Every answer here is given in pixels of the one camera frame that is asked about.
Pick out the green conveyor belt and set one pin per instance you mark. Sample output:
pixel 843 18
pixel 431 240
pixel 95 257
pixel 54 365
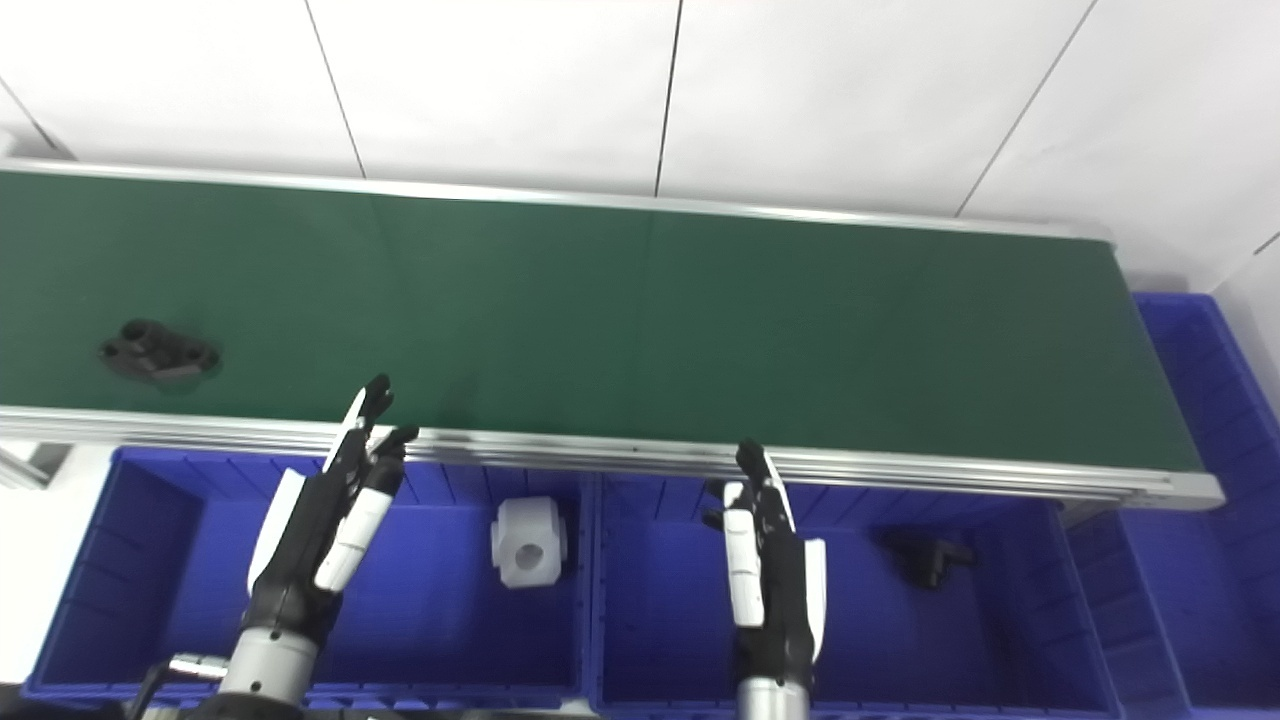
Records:
pixel 640 320
pixel 900 470

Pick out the blue plastic bin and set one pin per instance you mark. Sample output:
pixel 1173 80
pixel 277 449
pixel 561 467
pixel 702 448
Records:
pixel 1220 560
pixel 900 640
pixel 440 620

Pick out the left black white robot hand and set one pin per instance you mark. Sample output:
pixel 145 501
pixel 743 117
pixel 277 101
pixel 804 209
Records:
pixel 300 540

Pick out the black bracket part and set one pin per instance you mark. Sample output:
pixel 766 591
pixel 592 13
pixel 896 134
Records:
pixel 925 560
pixel 158 355

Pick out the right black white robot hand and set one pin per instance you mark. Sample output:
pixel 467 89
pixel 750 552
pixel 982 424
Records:
pixel 775 590

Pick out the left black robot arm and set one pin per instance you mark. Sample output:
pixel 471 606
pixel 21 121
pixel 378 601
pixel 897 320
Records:
pixel 265 670

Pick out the white block part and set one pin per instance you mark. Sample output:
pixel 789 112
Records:
pixel 525 545

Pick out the aluminium conveyor support leg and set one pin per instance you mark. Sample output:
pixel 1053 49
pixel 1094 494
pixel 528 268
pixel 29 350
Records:
pixel 20 468

